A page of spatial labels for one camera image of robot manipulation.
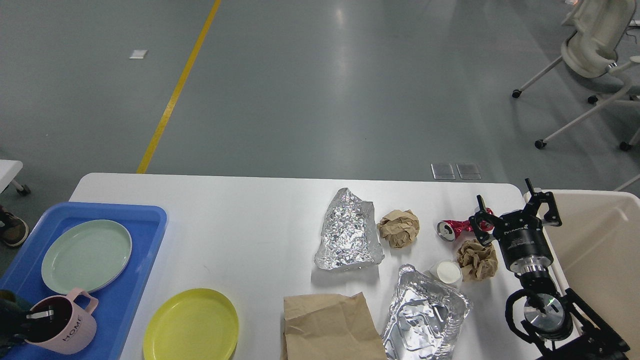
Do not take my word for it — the yellow plate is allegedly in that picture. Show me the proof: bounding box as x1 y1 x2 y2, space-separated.
142 288 239 360

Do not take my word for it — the person in khaki trousers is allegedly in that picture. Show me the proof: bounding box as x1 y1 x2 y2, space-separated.
0 205 30 248

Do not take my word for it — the aluminium foil tray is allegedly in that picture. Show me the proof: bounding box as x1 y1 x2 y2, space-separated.
381 264 473 360

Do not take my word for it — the white side table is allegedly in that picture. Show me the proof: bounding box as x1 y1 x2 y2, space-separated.
0 159 32 196

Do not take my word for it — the crumpled brown paper wad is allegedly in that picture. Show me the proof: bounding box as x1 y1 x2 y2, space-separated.
455 239 499 282

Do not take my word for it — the brown paper bag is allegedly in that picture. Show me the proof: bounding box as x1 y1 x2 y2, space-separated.
280 292 387 360

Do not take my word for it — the crushed red can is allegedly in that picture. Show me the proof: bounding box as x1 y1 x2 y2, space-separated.
435 207 494 242

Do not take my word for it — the crumpled brown paper ball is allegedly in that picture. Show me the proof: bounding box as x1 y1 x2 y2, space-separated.
376 209 420 249

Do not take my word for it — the blue plastic tray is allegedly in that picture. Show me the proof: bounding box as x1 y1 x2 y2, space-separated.
0 202 168 360

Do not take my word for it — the crumpled aluminium foil sheet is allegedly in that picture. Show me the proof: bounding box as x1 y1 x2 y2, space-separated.
314 187 385 272

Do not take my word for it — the floor outlet plate left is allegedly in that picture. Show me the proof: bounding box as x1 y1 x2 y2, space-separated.
430 162 457 181

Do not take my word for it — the white office chair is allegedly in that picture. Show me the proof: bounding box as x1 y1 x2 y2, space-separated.
511 0 639 150

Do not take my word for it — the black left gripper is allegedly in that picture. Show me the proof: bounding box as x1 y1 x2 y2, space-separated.
0 300 55 346

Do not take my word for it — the beige plastic bin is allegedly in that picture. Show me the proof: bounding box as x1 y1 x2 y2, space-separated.
545 189 640 360

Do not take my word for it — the white paper cup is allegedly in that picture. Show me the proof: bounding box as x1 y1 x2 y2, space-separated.
429 260 463 290

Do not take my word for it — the floor outlet plate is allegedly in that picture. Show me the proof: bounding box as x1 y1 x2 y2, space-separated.
455 162 483 180
430 162 457 181

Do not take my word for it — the dark teal mug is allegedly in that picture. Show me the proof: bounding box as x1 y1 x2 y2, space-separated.
0 289 30 309

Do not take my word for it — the floor outlet plate right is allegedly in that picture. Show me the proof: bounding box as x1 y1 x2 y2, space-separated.
455 162 483 180

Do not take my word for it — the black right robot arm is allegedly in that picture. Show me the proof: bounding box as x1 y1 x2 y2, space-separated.
468 178 630 360

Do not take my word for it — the pink mug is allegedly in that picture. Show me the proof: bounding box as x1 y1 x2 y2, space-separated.
26 287 99 354

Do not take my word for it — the pale green plate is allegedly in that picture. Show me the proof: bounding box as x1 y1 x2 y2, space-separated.
40 219 133 294

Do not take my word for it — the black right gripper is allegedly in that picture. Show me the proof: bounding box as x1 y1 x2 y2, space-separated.
468 178 563 273

